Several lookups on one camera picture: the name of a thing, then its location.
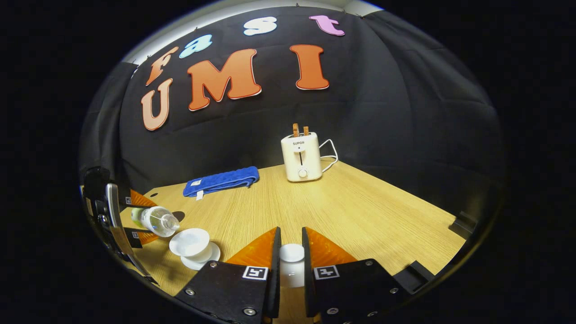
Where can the white teacup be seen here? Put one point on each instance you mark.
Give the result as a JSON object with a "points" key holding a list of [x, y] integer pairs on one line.
{"points": [[189, 242]]}

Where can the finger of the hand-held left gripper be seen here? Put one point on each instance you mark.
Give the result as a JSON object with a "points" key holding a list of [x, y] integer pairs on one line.
{"points": [[141, 238], [139, 200]]}

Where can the blue folded towel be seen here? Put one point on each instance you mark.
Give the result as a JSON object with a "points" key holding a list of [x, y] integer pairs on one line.
{"points": [[222, 180]]}

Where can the black backdrop cloth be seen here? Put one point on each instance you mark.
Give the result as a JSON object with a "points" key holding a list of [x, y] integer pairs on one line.
{"points": [[270, 130]]}

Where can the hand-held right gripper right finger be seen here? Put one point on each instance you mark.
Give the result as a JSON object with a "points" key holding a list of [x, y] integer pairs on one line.
{"points": [[308, 270]]}

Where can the black table edge bracket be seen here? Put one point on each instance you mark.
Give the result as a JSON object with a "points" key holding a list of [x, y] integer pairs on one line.
{"points": [[411, 276], [463, 225]]}

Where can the white saucer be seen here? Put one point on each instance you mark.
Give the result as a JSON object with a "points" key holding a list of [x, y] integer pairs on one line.
{"points": [[211, 260]]}

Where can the dark brown round coaster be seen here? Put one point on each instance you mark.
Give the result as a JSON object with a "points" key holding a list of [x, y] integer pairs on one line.
{"points": [[180, 215]]}

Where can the white toaster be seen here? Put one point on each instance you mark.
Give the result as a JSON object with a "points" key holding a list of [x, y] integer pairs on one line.
{"points": [[300, 157]]}

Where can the white green label water bottle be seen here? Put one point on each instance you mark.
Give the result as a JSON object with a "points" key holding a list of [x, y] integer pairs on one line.
{"points": [[155, 219]]}

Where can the white teacup lid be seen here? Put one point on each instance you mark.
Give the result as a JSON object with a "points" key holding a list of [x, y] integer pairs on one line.
{"points": [[291, 253]]}

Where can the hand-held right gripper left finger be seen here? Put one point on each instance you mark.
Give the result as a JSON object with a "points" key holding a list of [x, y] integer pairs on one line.
{"points": [[273, 270]]}

